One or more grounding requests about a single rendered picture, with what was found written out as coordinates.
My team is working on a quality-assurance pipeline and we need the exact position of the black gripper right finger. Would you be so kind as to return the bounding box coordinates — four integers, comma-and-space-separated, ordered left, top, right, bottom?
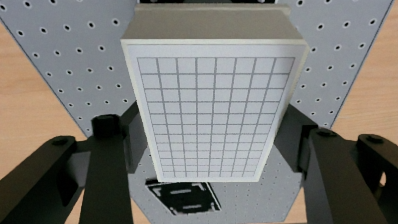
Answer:
273, 103, 398, 224

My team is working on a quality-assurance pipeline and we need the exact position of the white deep-well plate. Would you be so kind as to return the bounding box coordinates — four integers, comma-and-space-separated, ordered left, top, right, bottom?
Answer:
121, 4, 310, 182

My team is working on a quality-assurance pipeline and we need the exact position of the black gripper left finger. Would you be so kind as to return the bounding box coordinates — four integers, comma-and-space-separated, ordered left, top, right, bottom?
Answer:
0, 100, 148, 224

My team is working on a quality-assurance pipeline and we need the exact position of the grey perforated base plate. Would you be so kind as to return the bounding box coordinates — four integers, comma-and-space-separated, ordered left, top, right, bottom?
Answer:
0, 0, 395, 224

